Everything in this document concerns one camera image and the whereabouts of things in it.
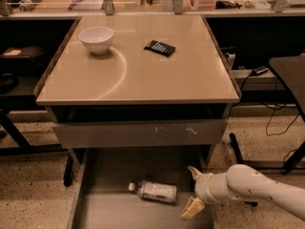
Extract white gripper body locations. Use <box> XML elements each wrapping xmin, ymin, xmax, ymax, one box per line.
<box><xmin>194</xmin><ymin>173</ymin><xmax>228</xmax><ymax>204</ymax></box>

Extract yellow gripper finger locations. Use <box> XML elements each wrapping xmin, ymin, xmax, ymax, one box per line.
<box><xmin>187</xmin><ymin>166</ymin><xmax>203</xmax><ymax>180</ymax></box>
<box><xmin>181</xmin><ymin>197</ymin><xmax>205</xmax><ymax>220</ymax></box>

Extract blue plastic water bottle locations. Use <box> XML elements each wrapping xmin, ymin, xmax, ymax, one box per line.
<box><xmin>128</xmin><ymin>180</ymin><xmax>177</xmax><ymax>204</ymax></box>

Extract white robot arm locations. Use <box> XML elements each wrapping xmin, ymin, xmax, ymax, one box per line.
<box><xmin>181</xmin><ymin>164</ymin><xmax>305</xmax><ymax>220</ymax></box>

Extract closed grey top drawer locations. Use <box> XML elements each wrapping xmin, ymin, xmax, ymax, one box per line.
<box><xmin>52</xmin><ymin>119</ymin><xmax>227</xmax><ymax>149</ymax></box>

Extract open middle drawer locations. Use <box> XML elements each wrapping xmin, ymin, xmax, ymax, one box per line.
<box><xmin>67</xmin><ymin>147</ymin><xmax>220</xmax><ymax>229</ymax></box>

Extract beige top drawer cabinet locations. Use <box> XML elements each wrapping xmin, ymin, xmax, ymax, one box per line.
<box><xmin>32</xmin><ymin>14</ymin><xmax>242</xmax><ymax>188</ymax></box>

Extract black phone on shelf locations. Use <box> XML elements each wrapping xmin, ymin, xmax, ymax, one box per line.
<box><xmin>251</xmin><ymin>66</ymin><xmax>268</xmax><ymax>76</ymax></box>

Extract black snack packet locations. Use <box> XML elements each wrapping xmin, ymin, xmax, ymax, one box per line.
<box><xmin>144</xmin><ymin>40</ymin><xmax>175</xmax><ymax>57</ymax></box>

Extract dark round side table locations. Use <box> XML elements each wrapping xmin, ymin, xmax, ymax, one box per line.
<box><xmin>269</xmin><ymin>53</ymin><xmax>305</xmax><ymax>121</ymax></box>

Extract white ceramic bowl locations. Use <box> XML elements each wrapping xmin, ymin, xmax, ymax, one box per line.
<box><xmin>79</xmin><ymin>27</ymin><xmax>114</xmax><ymax>54</ymax></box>

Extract black cable on floor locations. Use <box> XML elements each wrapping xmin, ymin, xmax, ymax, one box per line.
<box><xmin>260</xmin><ymin>101</ymin><xmax>301</xmax><ymax>137</ymax></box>

